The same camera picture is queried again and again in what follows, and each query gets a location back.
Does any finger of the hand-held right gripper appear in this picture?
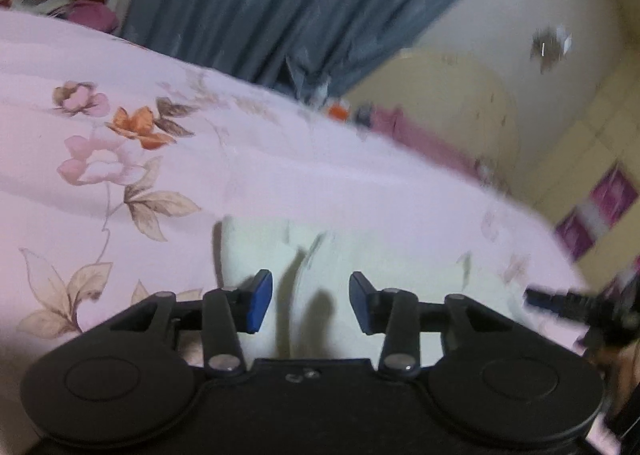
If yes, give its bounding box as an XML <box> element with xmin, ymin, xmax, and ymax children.
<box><xmin>524</xmin><ymin>286</ymin><xmax>593</xmax><ymax>322</ymax></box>

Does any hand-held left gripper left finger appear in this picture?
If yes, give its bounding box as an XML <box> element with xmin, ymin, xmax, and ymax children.
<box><xmin>87</xmin><ymin>269</ymin><xmax>274</xmax><ymax>378</ymax></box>

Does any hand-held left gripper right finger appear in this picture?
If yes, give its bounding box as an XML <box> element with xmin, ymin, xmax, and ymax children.
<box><xmin>348</xmin><ymin>271</ymin><xmax>533</xmax><ymax>381</ymax></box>

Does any white knitted sweater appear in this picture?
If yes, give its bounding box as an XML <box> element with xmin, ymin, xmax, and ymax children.
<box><xmin>214</xmin><ymin>216</ymin><xmax>506</xmax><ymax>368</ymax></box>

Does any pile of grey purple clothes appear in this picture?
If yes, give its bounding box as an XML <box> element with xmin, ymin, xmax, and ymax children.
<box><xmin>0</xmin><ymin>0</ymin><xmax>121</xmax><ymax>34</ymax></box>

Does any pink floral bed sheet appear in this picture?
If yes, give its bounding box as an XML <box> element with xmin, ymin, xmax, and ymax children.
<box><xmin>0</xmin><ymin>8</ymin><xmax>593</xmax><ymax>436</ymax></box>

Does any magenta pillow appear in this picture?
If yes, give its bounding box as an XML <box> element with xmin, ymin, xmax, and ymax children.
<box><xmin>370</xmin><ymin>106</ymin><xmax>498</xmax><ymax>183</ymax></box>

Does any cream wardrobe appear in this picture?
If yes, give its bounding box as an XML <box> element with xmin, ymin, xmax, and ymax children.
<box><xmin>515</xmin><ymin>60</ymin><xmax>640</xmax><ymax>266</ymax></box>

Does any cream arched headboard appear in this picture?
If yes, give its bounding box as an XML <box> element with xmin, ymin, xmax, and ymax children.
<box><xmin>344</xmin><ymin>48</ymin><xmax>522</xmax><ymax>198</ymax></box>

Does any blue-grey curtain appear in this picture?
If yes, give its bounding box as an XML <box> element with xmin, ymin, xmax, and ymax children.
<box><xmin>117</xmin><ymin>0</ymin><xmax>526</xmax><ymax>98</ymax></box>

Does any purple wall poster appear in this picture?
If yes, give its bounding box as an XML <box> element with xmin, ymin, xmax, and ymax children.
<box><xmin>554</xmin><ymin>208</ymin><xmax>608</xmax><ymax>262</ymax></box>
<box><xmin>589</xmin><ymin>162</ymin><xmax>633</xmax><ymax>217</ymax></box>

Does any wall lamp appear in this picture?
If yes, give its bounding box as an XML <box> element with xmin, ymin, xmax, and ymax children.
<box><xmin>529</xmin><ymin>24</ymin><xmax>574</xmax><ymax>75</ymax></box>

